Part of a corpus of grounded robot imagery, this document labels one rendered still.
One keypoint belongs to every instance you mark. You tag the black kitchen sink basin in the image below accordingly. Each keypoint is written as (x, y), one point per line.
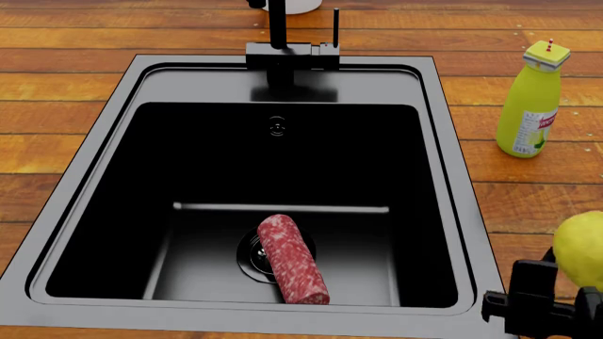
(141, 183)

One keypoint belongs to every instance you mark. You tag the black sink faucet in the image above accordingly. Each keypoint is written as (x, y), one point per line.
(278, 53)

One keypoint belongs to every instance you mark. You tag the metal sink drain strainer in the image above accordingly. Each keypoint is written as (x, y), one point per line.
(252, 256)

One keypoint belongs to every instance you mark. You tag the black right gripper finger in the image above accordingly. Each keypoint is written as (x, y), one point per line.
(592, 310)
(532, 282)

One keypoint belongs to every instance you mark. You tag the yellow-green juice bottle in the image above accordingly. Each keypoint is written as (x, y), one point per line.
(530, 102)

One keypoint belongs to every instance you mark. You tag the white cylindrical container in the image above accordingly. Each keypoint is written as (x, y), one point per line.
(301, 6)

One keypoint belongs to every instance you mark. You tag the yellow pear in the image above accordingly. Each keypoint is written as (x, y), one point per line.
(581, 247)

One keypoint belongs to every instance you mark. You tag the red salami sausage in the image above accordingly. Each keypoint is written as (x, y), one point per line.
(292, 259)

